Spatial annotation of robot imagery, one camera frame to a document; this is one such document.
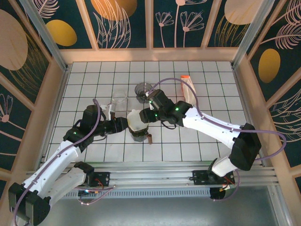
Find smoke grey plastic dripper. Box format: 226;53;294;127
134;82;153;104

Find grey faceted server wooden handle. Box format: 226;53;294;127
131;133;153;145

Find clear glass carafe brown handle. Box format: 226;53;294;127
111;91;129;118

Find orange-topped filter holder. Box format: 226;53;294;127
180;74;197;105

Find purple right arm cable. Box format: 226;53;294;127
150;77;287;202

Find olive green dripper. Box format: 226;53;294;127
130;128;149;137

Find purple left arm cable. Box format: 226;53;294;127
13;98;116;226

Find aluminium side rail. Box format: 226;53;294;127
231;65;269;167
37;65;71;170

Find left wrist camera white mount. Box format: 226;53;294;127
101;103;115;121

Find white paper coffee filter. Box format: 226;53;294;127
127;109;148;132

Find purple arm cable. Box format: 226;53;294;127
13;98;116;226
150;77;287;202

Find aluminium corner post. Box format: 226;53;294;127
231;0;275;69
20;0;69;72

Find grey slotted cable duct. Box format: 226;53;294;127
54;188;212;200

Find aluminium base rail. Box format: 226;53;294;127
22;161;280;189

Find grey metal sheet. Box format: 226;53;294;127
44;197;290;226

